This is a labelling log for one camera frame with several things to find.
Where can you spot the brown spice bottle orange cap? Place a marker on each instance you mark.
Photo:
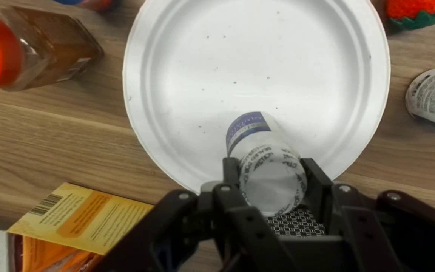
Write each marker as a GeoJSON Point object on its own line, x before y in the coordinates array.
{"type": "Point", "coordinates": [37, 47]}

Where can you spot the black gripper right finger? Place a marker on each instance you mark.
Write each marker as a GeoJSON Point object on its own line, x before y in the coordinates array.
{"type": "Point", "coordinates": [373, 232]}

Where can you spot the white pill bottle blue label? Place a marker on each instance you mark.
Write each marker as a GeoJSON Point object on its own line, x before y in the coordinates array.
{"type": "Point", "coordinates": [268, 171]}

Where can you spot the white paper plate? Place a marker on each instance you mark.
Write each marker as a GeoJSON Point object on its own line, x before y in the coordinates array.
{"type": "Point", "coordinates": [257, 65]}

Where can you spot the yellow open carton box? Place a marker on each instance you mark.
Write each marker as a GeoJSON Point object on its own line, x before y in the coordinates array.
{"type": "Point", "coordinates": [86, 216]}

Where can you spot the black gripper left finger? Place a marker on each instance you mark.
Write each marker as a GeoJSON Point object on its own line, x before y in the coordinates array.
{"type": "Point", "coordinates": [212, 236]}

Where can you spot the red toy strawberry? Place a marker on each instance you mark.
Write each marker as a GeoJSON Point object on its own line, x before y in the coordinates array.
{"type": "Point", "coordinates": [419, 9]}

